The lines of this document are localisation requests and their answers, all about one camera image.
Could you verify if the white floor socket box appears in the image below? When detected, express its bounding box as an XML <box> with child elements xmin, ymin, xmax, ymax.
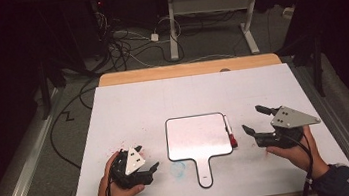
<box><xmin>280</xmin><ymin>5</ymin><xmax>298</xmax><ymax>20</ymax></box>

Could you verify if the white marker with red cap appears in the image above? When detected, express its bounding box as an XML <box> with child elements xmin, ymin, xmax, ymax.
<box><xmin>222</xmin><ymin>114</ymin><xmax>239</xmax><ymax>150</ymax></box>

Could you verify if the white desk frame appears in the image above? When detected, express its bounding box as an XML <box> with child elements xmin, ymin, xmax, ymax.
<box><xmin>149</xmin><ymin>0</ymin><xmax>312</xmax><ymax>67</ymax></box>

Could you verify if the tangle of floor cables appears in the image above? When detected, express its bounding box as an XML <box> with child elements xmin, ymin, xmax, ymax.
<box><xmin>92</xmin><ymin>1</ymin><xmax>189</xmax><ymax>75</ymax></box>

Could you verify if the black metal stand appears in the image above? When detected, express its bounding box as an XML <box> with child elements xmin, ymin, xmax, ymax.
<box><xmin>34</xmin><ymin>59</ymin><xmax>54</xmax><ymax>121</ymax></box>

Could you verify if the white paddle whiteboard black rim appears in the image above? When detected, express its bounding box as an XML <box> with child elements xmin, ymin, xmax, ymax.
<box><xmin>163</xmin><ymin>110</ymin><xmax>239</xmax><ymax>194</ymax></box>

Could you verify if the long black floor cable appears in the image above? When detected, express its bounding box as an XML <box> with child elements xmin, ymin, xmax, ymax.
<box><xmin>43</xmin><ymin>76</ymin><xmax>111</xmax><ymax>173</ymax></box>

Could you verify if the large white table sheet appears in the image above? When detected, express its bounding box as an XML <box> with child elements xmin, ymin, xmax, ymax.
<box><xmin>56</xmin><ymin>55</ymin><xmax>349</xmax><ymax>196</ymax></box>

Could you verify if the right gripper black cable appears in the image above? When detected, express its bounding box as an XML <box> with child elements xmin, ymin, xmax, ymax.
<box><xmin>284</xmin><ymin>131</ymin><xmax>319</xmax><ymax>196</ymax></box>

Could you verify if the aluminium rail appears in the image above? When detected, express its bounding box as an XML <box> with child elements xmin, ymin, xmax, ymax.
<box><xmin>0</xmin><ymin>85</ymin><xmax>79</xmax><ymax>196</ymax></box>
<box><xmin>287</xmin><ymin>52</ymin><xmax>349</xmax><ymax>196</ymax></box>

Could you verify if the wooden table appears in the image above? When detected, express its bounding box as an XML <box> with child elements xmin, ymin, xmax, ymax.
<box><xmin>96</xmin><ymin>51</ymin><xmax>299</xmax><ymax>196</ymax></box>

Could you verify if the person's right hand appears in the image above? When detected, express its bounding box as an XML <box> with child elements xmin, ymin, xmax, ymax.
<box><xmin>263</xmin><ymin>123</ymin><xmax>331</xmax><ymax>186</ymax></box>

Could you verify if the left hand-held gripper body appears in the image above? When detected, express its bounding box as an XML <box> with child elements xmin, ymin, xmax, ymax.
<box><xmin>106</xmin><ymin>143</ymin><xmax>156</xmax><ymax>191</ymax></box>

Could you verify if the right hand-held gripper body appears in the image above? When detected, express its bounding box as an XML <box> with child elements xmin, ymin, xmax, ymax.
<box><xmin>250</xmin><ymin>101</ymin><xmax>324</xmax><ymax>154</ymax></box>

